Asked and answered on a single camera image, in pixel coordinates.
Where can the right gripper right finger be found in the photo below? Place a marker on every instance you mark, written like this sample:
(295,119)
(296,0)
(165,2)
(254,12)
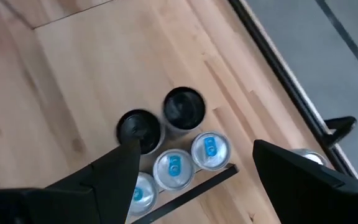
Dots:
(315,199)

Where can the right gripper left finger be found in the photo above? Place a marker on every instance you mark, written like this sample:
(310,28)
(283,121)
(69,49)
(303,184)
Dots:
(73,202)

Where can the silver blue energy drink can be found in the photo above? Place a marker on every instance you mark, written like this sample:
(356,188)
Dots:
(143,194)
(210,150)
(173,169)

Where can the white can with black lid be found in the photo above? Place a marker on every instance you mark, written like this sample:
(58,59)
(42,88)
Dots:
(145,127)

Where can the orange white can silver lid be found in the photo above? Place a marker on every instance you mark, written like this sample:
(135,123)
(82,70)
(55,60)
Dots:
(311,155)

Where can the black table clamp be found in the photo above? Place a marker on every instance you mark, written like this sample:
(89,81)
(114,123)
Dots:
(342,124)

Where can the black aluminium table frame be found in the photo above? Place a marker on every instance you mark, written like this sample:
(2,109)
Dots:
(292,90)

